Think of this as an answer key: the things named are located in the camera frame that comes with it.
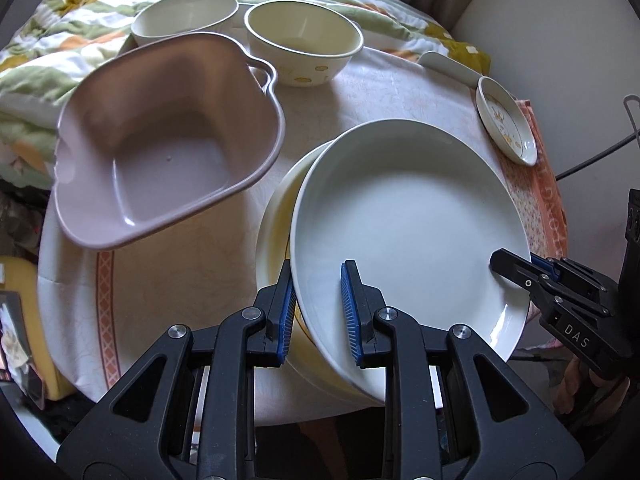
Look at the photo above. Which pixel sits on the white tablecloth with orange border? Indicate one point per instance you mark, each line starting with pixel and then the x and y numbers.
pixel 390 95

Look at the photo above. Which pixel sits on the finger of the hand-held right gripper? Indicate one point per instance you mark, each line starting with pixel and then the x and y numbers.
pixel 575 280
pixel 512 267

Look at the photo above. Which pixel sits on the large white plate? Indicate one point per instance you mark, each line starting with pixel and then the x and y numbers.
pixel 410 220

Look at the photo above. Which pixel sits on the orange floral towel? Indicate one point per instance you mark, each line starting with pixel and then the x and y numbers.
pixel 540 210

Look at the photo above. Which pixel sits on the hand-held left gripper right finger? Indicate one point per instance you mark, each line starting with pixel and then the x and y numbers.
pixel 350 310

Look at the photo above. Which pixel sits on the printed photo book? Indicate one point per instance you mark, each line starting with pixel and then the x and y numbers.
pixel 17 345

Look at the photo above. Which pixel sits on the person's right hand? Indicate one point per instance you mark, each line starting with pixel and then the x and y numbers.
pixel 580 390

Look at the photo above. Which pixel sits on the yellow rimmed plate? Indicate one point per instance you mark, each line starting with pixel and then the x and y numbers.
pixel 272 240

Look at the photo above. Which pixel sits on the cream ceramic bowl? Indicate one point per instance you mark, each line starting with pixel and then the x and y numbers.
pixel 305 30
pixel 185 15

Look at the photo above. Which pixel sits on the pink square basin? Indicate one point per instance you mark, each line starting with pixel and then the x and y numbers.
pixel 165 160

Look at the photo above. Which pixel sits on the floral blanket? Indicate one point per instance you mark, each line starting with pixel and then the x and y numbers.
pixel 50 60

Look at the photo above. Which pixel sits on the small printed saucer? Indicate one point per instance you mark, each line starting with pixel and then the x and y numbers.
pixel 507 120

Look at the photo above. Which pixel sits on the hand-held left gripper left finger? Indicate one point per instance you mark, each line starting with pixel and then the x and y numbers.
pixel 282 310

